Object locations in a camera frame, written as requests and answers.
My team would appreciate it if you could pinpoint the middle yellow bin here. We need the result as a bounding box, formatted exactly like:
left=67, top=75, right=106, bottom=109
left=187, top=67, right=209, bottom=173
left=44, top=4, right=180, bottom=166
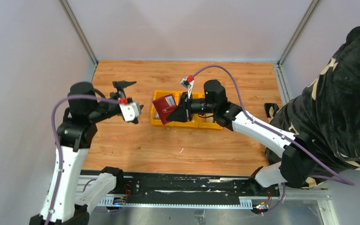
left=175, top=91, right=204, bottom=128

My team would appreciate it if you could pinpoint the left yellow bin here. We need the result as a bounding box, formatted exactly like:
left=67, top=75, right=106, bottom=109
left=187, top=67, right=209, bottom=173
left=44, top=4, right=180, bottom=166
left=150, top=90, right=179, bottom=127

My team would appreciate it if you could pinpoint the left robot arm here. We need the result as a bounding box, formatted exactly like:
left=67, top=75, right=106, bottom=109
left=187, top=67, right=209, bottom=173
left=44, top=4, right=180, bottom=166
left=30, top=81, right=142, bottom=225

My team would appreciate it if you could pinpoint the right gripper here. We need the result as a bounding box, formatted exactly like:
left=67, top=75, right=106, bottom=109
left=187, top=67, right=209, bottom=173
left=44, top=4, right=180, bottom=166
left=166, top=92, right=216, bottom=123

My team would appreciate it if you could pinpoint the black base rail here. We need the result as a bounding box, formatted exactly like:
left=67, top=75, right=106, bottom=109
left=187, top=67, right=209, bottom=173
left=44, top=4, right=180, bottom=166
left=98, top=172, right=280, bottom=210

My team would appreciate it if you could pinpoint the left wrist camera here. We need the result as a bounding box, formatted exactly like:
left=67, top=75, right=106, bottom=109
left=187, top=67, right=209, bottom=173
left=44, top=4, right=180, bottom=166
left=119, top=101, right=144, bottom=124

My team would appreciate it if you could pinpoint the person in black fleece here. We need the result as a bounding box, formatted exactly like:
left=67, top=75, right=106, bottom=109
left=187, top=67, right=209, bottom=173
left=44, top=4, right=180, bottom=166
left=264, top=26, right=360, bottom=188

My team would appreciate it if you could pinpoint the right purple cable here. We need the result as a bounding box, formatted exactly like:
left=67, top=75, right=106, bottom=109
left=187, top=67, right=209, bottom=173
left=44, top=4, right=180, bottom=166
left=192, top=65, right=354, bottom=186

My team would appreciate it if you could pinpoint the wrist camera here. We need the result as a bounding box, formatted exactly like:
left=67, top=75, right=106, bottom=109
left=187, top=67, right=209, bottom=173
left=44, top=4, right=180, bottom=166
left=180, top=75, right=195, bottom=98
left=119, top=101, right=144, bottom=124

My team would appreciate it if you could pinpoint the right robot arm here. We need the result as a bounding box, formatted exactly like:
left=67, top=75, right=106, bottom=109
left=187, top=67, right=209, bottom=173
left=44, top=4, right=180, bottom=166
left=166, top=80, right=317, bottom=196

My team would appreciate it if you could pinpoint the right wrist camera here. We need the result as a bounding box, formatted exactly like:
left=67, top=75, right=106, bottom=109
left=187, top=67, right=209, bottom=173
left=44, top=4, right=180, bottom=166
left=180, top=75, right=195, bottom=98

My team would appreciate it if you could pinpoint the red leather card holder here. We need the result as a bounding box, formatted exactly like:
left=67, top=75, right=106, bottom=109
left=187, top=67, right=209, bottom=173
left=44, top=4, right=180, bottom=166
left=152, top=94, right=177, bottom=125

